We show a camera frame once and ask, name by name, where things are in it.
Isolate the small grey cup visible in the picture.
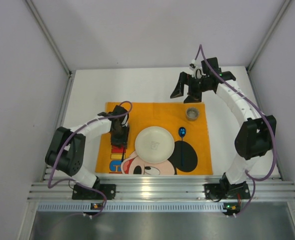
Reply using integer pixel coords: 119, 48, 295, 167
185, 107, 200, 122

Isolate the orange Mickey Mouse cloth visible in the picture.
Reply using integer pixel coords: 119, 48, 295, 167
95, 102, 213, 176

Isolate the blue plastic spoon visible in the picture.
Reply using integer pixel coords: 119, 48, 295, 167
178, 126, 187, 166

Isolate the cream round plate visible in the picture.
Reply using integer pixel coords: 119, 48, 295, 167
134, 126, 175, 164

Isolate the blue plastic fork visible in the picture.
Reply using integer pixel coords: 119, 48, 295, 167
121, 147, 126, 163

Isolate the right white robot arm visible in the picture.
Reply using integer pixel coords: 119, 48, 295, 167
170, 57, 277, 195

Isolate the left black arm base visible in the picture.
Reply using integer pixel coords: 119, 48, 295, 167
71, 184, 116, 200

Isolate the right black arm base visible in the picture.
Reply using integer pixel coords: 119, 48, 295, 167
204, 181, 251, 202

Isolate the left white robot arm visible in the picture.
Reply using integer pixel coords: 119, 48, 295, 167
45, 103, 133, 191

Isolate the aluminium mounting rail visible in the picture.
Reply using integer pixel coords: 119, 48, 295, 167
27, 174, 295, 202

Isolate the perforated cable tray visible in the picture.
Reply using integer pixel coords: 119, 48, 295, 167
37, 201, 241, 213

